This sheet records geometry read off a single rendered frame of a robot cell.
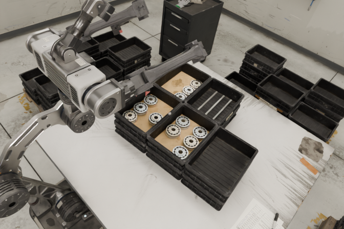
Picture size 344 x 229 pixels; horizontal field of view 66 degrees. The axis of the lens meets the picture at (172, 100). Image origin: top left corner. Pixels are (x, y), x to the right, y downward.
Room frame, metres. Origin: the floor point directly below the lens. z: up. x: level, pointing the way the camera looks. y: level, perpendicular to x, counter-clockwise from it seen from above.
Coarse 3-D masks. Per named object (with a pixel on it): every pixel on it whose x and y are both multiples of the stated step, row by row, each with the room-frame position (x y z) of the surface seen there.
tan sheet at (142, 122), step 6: (162, 102) 1.40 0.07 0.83; (132, 108) 1.29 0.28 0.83; (150, 108) 1.31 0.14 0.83; (156, 108) 1.32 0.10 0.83; (162, 108) 1.33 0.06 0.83; (168, 108) 1.34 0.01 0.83; (144, 114) 1.25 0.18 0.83; (162, 114) 1.27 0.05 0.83; (138, 120) 1.19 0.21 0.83; (144, 120) 1.19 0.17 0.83; (138, 126) 1.13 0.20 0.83; (144, 126) 1.14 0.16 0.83; (150, 126) 1.15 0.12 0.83
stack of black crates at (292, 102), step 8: (264, 80) 2.17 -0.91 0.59; (272, 80) 2.27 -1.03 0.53; (280, 80) 2.23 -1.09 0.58; (256, 88) 2.09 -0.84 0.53; (264, 88) 2.04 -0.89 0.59; (272, 88) 2.19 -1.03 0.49; (280, 88) 2.21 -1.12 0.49; (288, 88) 2.16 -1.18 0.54; (296, 88) 2.12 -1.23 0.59; (264, 96) 2.02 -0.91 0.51; (272, 96) 1.97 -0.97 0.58; (280, 96) 2.09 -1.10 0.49; (288, 96) 2.11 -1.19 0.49; (296, 96) 2.10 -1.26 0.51; (272, 104) 1.94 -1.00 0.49; (280, 104) 1.91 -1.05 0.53; (288, 104) 1.87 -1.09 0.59; (296, 104) 1.99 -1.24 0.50; (280, 112) 1.89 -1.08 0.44; (288, 112) 1.86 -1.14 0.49
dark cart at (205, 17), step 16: (176, 0) 3.11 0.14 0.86; (208, 0) 3.26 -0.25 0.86; (176, 16) 2.85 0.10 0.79; (192, 16) 2.73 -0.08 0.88; (208, 16) 2.98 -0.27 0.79; (176, 32) 2.86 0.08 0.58; (192, 32) 2.77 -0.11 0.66; (208, 32) 3.04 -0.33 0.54; (160, 48) 2.98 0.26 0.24; (176, 48) 2.83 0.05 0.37; (208, 48) 3.12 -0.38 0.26
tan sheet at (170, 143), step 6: (192, 126) 1.21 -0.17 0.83; (162, 132) 1.11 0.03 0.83; (186, 132) 1.15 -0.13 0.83; (156, 138) 1.06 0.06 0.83; (162, 138) 1.07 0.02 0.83; (168, 138) 1.07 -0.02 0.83; (180, 138) 1.09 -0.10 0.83; (162, 144) 1.02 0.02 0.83; (168, 144) 1.02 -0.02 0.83; (174, 144) 1.03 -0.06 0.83; (180, 144) 1.04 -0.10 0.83
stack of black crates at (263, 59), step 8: (256, 48) 2.85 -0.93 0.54; (264, 48) 2.81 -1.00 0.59; (248, 56) 2.62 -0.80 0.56; (256, 56) 2.75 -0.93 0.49; (264, 56) 2.78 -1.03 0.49; (272, 56) 2.73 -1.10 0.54; (280, 56) 2.68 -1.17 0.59; (248, 64) 2.58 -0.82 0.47; (256, 64) 2.53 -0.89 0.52; (264, 64) 2.48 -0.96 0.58; (272, 64) 2.63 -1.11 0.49; (280, 64) 2.50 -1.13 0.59; (240, 72) 2.63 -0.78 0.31; (248, 72) 2.57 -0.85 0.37; (256, 72) 2.52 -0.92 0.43; (264, 72) 2.46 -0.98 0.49; (272, 72) 2.42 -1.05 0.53; (256, 80) 2.49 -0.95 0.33
